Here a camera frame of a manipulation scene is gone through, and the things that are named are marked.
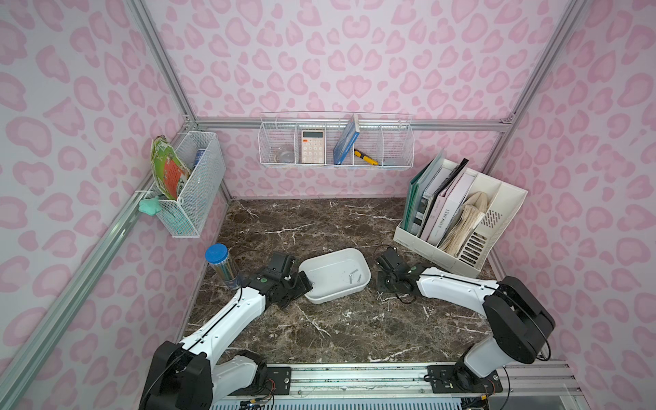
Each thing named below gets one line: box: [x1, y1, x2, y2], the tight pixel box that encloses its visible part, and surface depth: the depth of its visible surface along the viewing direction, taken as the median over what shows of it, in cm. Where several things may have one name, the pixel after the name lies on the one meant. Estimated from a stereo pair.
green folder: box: [401, 150, 447, 234], surface depth 87 cm
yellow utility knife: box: [353, 148, 380, 166], surface depth 100 cm
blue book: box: [333, 113, 361, 165], surface depth 90 cm
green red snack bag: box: [150, 134, 191, 200], surface depth 74 cm
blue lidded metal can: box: [205, 243, 241, 290], surface depth 80 cm
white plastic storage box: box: [297, 247, 372, 305], surface depth 97 cm
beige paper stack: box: [440, 191, 488, 257], surface depth 90 cm
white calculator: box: [301, 129, 325, 164], surface depth 97 cm
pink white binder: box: [420, 172, 478, 247], surface depth 90 cm
